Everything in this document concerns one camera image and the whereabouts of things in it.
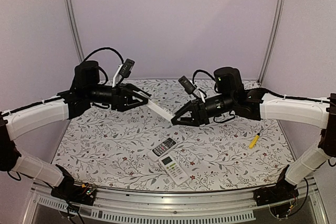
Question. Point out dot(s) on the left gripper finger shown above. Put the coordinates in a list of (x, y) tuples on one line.
[(137, 90), (134, 102)]

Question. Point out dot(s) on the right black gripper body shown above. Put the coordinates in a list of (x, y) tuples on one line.
[(202, 115)]

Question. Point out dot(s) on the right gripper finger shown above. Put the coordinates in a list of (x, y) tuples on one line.
[(184, 121), (185, 113)]

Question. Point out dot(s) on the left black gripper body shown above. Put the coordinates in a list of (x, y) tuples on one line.
[(116, 97)]

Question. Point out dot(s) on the slim white remote control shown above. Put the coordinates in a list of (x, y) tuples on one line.
[(161, 111)]

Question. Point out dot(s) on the yellow pry tool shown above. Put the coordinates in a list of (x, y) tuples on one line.
[(254, 141)]

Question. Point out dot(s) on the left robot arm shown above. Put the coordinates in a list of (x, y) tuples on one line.
[(85, 91)]

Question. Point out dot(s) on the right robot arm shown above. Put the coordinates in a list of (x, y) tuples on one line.
[(263, 104)]

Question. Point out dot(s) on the white remote with display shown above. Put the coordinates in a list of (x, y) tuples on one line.
[(173, 169)]

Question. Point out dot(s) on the black-faced white remote control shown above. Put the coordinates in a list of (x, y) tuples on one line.
[(161, 149)]

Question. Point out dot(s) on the floral patterned table mat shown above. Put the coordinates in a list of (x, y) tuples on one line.
[(138, 149)]

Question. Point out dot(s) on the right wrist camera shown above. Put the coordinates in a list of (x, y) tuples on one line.
[(192, 89)]

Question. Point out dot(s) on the front aluminium rail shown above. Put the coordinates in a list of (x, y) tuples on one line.
[(130, 206)]

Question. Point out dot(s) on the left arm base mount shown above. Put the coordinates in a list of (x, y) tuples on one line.
[(84, 194)]

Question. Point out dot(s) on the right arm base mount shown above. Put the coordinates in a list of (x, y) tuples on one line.
[(280, 199)]

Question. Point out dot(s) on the left aluminium frame post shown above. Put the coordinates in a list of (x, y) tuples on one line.
[(74, 29)]

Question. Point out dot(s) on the aluminium frame post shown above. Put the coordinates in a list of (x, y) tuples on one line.
[(74, 29), (271, 41)]

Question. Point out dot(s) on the right aluminium frame post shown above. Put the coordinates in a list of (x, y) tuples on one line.
[(271, 41)]

